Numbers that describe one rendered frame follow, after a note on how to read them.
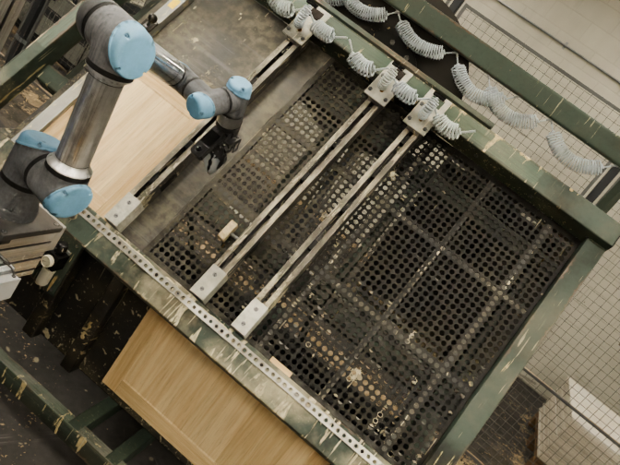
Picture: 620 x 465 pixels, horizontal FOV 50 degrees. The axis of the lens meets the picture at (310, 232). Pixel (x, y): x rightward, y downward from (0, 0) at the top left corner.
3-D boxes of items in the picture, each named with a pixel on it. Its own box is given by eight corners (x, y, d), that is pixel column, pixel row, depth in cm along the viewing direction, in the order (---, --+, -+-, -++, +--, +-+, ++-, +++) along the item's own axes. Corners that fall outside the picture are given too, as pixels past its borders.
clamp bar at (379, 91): (187, 291, 233) (179, 272, 210) (388, 74, 267) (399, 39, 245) (208, 308, 231) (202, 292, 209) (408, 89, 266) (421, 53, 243)
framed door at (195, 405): (104, 379, 268) (101, 381, 266) (172, 277, 252) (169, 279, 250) (272, 531, 254) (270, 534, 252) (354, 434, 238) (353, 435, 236)
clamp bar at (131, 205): (104, 220, 240) (87, 195, 217) (311, 17, 274) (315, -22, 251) (124, 236, 238) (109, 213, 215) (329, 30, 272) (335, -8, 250)
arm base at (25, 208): (5, 225, 171) (21, 196, 168) (-33, 190, 174) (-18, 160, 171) (46, 220, 185) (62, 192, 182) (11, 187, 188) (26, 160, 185)
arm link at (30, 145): (32, 166, 184) (53, 126, 180) (56, 196, 179) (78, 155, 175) (-7, 160, 174) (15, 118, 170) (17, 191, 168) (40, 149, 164)
